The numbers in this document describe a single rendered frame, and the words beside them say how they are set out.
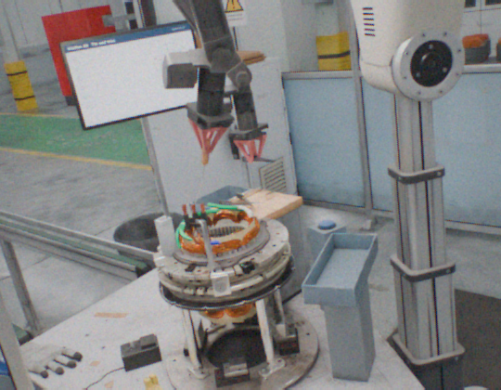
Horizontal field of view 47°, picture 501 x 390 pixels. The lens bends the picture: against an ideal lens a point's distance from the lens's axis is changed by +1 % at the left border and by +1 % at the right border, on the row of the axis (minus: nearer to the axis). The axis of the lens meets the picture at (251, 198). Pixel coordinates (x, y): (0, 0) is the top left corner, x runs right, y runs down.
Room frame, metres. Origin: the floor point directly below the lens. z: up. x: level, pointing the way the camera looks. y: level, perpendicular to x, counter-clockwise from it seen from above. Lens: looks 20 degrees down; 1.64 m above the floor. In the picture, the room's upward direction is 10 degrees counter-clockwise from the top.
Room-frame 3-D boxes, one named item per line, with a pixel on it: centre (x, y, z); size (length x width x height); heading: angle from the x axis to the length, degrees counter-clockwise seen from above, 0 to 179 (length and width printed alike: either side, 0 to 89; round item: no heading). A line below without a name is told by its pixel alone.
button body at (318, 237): (1.36, -0.18, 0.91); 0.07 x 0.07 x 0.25; 25
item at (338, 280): (1.11, -0.17, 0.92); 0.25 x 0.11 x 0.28; 155
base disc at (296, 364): (1.23, 0.09, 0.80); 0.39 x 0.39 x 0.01
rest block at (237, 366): (1.12, 0.10, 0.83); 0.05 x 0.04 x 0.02; 94
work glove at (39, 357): (1.37, 0.63, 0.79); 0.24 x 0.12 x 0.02; 45
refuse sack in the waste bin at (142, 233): (2.82, 0.56, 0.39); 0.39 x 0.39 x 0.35
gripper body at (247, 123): (1.58, -0.03, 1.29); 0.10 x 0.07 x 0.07; 131
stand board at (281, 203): (1.53, -0.01, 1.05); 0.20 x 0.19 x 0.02; 41
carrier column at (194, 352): (1.16, 0.20, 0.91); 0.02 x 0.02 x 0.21
